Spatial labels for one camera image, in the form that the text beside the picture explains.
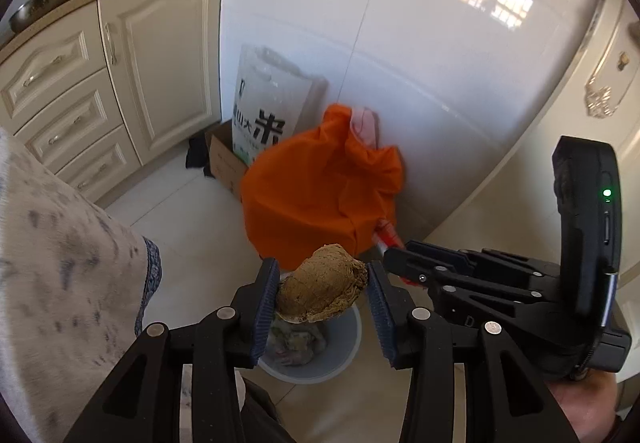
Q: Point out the white rice bag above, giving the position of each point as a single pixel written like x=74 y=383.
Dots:
x=273 y=98

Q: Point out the person's right hand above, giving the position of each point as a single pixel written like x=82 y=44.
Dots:
x=588 y=404

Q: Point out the cardboard box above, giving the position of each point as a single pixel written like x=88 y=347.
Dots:
x=224 y=165

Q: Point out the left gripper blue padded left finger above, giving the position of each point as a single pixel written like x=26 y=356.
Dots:
x=139 y=401

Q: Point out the grey blue trash bin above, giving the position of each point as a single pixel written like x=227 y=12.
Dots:
x=344 y=333

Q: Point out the clear plastic bag bundle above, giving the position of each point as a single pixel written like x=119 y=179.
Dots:
x=295 y=344

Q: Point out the orange cloth bag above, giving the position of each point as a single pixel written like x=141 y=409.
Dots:
x=329 y=185

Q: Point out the cream door with ornate handle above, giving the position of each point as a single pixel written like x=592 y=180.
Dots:
x=514 y=208

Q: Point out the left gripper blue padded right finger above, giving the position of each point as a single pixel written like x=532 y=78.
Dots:
x=506 y=400

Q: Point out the lower cream cabinets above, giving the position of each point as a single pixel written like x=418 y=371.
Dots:
x=98 y=89

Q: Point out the brown round bread bun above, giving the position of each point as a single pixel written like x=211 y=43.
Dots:
x=322 y=287

